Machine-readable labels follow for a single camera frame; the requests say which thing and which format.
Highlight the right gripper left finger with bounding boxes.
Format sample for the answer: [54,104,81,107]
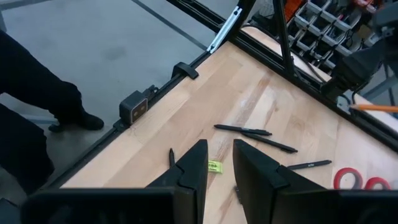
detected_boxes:
[21,138,209,224]

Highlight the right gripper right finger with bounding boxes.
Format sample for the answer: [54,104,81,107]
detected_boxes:
[233,139,398,224]

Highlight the red-handled scissors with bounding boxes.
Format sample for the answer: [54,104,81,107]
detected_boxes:
[333,167,392,191]

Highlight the orange pencil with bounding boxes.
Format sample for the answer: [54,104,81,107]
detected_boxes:
[349,104,398,114]

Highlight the yellow eraser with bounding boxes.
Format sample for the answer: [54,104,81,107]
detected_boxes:
[207,159,224,175]

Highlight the black table edge clamp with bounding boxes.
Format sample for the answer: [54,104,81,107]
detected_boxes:
[171,62,200,80]

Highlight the orange parts bin rack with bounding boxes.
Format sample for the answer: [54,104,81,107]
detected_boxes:
[248,0,386,71]

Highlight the person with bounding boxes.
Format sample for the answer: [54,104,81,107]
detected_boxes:
[0,29,105,200]

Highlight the small black table-level camera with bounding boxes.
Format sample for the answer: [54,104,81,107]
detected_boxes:
[119,89,149,126]

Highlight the black aluminium table frame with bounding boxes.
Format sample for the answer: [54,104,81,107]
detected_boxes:
[40,0,398,190]

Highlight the silver corner bracket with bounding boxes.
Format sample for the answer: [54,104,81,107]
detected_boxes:
[206,6,243,55]

